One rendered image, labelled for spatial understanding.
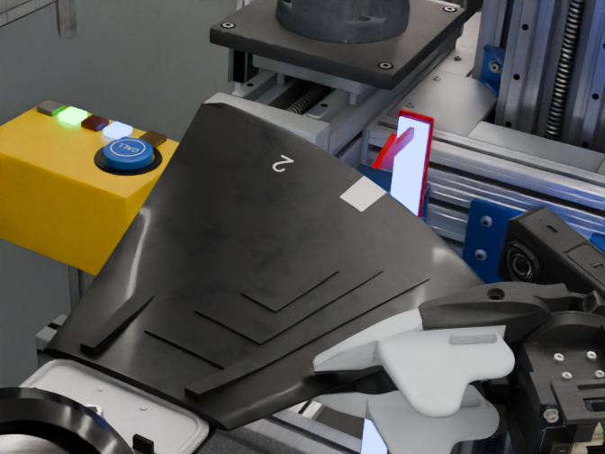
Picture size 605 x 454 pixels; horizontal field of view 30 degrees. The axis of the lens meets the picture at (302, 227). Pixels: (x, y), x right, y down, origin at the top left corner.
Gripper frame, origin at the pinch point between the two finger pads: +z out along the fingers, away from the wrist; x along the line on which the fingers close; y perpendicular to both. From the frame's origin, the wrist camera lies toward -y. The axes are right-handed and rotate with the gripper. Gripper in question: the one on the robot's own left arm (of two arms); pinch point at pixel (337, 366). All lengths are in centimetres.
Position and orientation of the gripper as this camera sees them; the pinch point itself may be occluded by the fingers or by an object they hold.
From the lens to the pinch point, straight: 55.5
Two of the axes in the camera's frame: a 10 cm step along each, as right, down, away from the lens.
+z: -9.9, 0.3, -1.4
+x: -0.6, 7.8, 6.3
